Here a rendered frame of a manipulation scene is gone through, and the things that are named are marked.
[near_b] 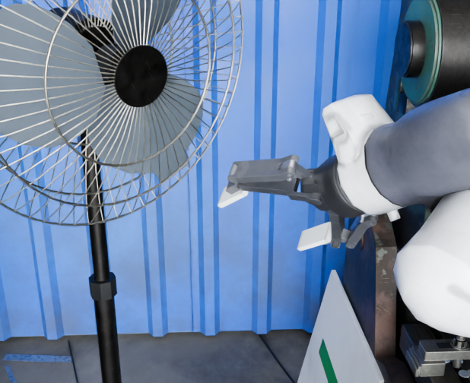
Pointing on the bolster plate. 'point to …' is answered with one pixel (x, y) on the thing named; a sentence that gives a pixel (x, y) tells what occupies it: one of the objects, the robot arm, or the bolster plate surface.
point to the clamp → (434, 368)
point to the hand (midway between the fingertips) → (267, 218)
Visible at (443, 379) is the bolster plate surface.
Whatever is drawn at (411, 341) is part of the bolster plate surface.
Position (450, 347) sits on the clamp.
